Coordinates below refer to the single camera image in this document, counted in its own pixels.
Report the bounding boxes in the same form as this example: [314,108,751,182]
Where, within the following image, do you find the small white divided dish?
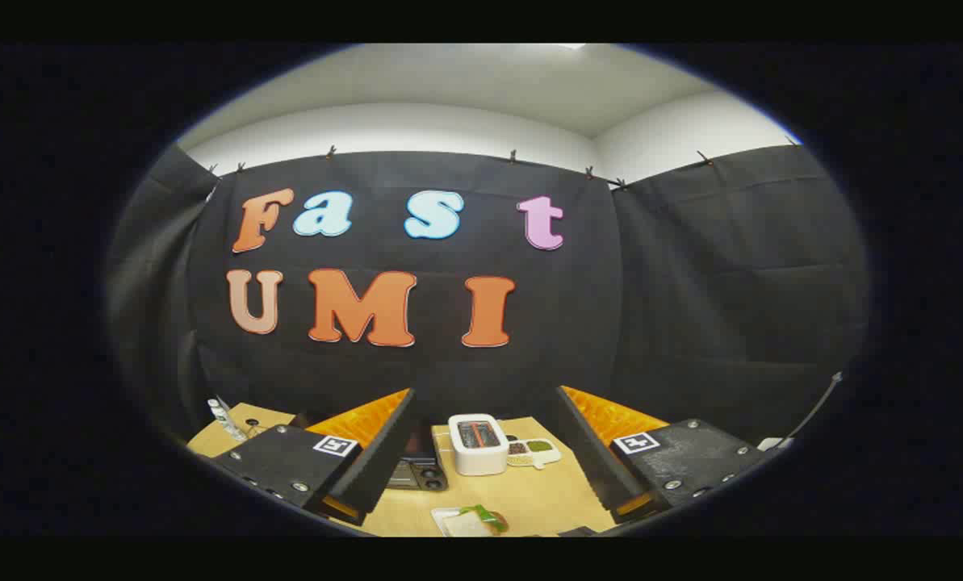
[507,438,563,470]

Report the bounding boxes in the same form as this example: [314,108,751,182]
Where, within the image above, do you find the white bottle green label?
[207,397,248,441]

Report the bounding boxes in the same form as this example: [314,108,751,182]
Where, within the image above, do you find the white plastic tray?
[431,507,482,537]

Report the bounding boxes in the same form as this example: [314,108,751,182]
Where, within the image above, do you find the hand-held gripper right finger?
[547,385,768,524]

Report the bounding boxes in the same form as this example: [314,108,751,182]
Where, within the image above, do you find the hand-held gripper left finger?
[211,387,417,527]

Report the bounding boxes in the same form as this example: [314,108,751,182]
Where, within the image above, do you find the black toaster oven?
[384,426,450,492]

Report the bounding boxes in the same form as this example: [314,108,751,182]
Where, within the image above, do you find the white pop-up toaster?
[447,414,510,477]

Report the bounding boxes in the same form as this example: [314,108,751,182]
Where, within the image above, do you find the white bread lettuce sandwich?
[458,505,510,537]

